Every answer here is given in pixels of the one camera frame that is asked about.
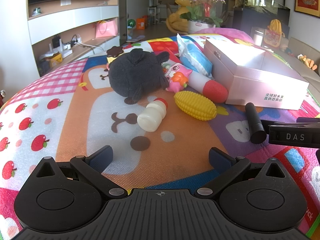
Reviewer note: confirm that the beige sofa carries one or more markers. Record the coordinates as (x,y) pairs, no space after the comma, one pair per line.
(300,51)

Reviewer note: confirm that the yellow toy corn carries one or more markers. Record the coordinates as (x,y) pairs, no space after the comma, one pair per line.
(195,106)

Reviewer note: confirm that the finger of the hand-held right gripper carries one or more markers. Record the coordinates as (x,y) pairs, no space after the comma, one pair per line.
(310,120)
(287,137)

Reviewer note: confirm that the colourful cartoon play mat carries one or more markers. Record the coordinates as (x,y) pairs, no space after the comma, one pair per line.
(75,130)

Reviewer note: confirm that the pink cardboard box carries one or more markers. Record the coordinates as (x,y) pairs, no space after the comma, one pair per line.
(262,85)

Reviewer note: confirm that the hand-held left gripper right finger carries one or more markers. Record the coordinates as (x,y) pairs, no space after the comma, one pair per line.
(220,158)

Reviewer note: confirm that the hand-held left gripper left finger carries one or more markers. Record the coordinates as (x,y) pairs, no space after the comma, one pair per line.
(103,156)

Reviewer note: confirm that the black cylinder tube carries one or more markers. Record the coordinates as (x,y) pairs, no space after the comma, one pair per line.
(255,122)

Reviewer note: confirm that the pink gift bag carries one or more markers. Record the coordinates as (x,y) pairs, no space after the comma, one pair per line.
(106,28)

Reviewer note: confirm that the watermelon ball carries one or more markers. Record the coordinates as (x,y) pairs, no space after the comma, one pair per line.
(131,23)

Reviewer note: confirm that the small green shelf ornament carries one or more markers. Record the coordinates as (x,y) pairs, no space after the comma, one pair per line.
(37,11)

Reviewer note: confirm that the black plush toy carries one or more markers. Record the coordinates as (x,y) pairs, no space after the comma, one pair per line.
(135,72)

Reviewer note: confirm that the white wall shelf unit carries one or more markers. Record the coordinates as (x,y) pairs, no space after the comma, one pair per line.
(75,15)

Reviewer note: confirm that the orange paper bag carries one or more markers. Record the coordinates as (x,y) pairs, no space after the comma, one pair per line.
(140,23)

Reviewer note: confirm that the orange plush toy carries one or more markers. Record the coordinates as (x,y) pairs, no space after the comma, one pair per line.
(308,62)

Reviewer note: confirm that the chocolate flower-shaped toy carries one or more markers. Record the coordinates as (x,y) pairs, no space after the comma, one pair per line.
(114,52)

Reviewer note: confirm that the yellow banana plush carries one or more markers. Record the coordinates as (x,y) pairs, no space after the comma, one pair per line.
(276,26)

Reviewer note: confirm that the blue wet wipes packet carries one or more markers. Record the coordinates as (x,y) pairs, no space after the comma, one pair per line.
(192,55)

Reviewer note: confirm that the colourful printed toy bag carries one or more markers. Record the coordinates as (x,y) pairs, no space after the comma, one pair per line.
(272,38)

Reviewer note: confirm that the white cylinder appliance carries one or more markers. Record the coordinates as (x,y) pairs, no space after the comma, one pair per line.
(258,37)

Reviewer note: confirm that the pink cat toy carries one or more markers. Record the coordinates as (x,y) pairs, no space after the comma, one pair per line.
(178,80)

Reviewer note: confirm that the white bottle with red cap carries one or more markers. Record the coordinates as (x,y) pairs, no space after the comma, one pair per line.
(150,117)

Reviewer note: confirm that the aquarium on dark cabinet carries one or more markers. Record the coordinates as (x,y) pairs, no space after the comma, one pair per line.
(252,17)

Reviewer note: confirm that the small plush toy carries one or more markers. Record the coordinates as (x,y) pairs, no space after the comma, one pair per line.
(288,51)

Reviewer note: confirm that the yellow box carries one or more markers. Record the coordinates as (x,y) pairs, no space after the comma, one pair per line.
(53,59)

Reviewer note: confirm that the white toy microphone red tip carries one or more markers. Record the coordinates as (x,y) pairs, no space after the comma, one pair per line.
(215,91)

